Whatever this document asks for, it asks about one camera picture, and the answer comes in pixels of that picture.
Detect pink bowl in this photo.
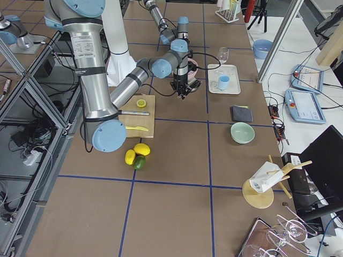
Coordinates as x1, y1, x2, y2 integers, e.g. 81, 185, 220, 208
188, 58, 198, 80

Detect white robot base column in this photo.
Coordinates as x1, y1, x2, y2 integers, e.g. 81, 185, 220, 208
101, 1, 137, 87

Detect metal ice scoop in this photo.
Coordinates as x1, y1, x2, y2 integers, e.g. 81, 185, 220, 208
185, 78, 201, 94

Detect yellow plastic knife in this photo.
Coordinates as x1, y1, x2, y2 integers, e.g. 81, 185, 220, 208
125, 126, 149, 132

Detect blue bowl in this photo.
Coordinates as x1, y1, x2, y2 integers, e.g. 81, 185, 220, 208
252, 39, 273, 59

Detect green avocado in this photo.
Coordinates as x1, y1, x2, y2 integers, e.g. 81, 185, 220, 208
132, 155, 146, 170

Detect upper teach pendant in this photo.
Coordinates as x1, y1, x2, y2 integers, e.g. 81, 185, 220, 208
290, 64, 324, 94

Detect yellow lemon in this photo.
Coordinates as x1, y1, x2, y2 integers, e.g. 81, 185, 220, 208
133, 143, 151, 156
124, 149, 136, 165

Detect wooden cup stand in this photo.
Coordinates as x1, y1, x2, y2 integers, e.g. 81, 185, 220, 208
242, 155, 312, 209

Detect red fire extinguisher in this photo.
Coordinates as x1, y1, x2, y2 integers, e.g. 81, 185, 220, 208
244, 0, 256, 23

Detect teach pendant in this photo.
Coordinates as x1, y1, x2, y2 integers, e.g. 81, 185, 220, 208
285, 89, 326, 124
290, 64, 324, 94

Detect yellow lemon upper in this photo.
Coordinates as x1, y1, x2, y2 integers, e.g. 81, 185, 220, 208
133, 143, 151, 156

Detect aluminium frame post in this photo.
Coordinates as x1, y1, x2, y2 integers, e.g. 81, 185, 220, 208
257, 0, 304, 83

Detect light blue cup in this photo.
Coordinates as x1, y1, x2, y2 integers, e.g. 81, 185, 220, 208
217, 74, 230, 90

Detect wooden cutting board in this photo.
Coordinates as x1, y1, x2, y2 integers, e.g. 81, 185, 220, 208
118, 95, 155, 138

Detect glasses on tray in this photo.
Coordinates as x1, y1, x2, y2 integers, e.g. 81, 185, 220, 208
237, 212, 318, 256

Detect clear wine glass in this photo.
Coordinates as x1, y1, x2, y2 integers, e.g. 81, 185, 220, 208
217, 47, 229, 65

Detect cream serving tray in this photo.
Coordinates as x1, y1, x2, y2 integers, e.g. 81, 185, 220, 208
207, 64, 241, 95

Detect grey folded cloth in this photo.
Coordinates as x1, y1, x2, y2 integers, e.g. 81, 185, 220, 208
230, 105, 253, 122

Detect lower teach pendant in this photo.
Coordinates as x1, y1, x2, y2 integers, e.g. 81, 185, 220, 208
285, 89, 326, 124

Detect black laptop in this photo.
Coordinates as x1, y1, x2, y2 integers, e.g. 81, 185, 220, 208
289, 125, 342, 221

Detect green bowl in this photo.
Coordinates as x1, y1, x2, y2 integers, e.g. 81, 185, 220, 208
230, 122, 255, 144

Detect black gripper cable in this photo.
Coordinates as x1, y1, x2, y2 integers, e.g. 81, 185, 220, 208
141, 49, 222, 96

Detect black tripod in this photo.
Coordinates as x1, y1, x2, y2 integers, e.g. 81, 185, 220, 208
247, 0, 268, 33

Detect white wire rack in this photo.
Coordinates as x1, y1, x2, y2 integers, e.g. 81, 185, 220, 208
215, 0, 241, 24

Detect yellow lemon lower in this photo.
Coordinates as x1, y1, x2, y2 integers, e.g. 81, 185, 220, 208
124, 149, 136, 165

